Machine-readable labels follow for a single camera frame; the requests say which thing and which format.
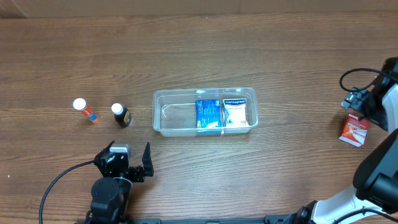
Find red medicine box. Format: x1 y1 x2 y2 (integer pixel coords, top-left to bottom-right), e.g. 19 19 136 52
338 113 370 147

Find dark bottle white cap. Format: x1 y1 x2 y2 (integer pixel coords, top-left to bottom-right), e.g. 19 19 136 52
111 103 132 128

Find orange tube white cap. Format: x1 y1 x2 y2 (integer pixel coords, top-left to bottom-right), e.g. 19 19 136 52
72 98 99 123

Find blue VapoDrops lozenge box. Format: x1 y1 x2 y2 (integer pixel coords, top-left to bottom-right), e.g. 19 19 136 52
195 100 221 128

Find clear plastic container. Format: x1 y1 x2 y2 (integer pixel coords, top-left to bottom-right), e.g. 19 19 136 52
152 87 259 137

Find white Hansaplast plaster box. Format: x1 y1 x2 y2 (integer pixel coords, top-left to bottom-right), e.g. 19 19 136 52
223 98 249 128

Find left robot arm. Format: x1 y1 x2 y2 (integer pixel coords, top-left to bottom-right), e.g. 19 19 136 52
86 141 154 223

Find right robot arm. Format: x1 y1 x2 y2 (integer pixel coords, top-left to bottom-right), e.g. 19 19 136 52
284 57 397 223

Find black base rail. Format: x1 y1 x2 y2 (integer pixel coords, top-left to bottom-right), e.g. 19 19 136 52
126 215 292 224

